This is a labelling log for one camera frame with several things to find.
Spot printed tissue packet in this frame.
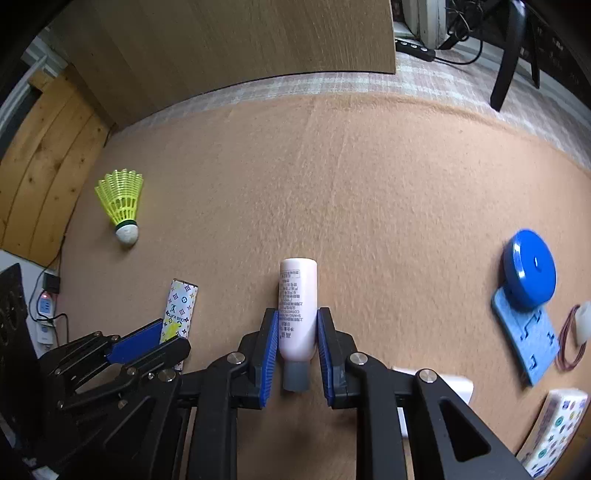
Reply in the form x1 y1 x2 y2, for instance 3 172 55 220
516 388 591 478

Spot white printed packet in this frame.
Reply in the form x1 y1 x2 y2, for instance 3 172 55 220
159 278 200 372

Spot white flat box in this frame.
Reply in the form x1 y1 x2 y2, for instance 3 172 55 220
392 367 476 439

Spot small white bottle grey cap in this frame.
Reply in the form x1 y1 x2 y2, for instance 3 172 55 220
278 257 319 393

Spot black tripod leg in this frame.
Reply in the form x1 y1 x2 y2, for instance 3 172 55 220
489 0 541 112

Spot white power strip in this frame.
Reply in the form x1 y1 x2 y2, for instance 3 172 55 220
34 291 61 347

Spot black power strip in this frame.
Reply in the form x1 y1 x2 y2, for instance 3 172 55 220
394 38 437 62

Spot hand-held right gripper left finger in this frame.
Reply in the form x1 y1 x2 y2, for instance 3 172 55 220
69 308 280 480

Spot black cables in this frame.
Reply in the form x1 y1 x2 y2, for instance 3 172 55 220
434 0 509 65

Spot pine wood panel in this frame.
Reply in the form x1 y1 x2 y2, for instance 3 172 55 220
0 65 112 268

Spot blue round tape measure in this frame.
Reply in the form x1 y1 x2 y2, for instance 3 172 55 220
502 228 558 309

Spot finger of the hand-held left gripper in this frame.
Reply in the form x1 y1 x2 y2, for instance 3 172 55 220
41 318 164 384
60 336 192 416

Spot checkered cloth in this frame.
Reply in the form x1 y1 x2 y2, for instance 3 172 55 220
111 51 591 167

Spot yellow shuttlecock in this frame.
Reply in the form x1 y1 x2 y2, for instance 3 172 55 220
95 169 145 245

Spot brown blanket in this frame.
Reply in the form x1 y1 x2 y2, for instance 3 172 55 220
46 90 591 480

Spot large wooden board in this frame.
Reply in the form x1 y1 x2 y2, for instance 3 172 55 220
48 0 398 132

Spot white window frame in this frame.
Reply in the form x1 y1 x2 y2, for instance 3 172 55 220
402 0 444 49

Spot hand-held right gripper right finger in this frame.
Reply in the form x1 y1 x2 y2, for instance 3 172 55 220
318 307 532 480

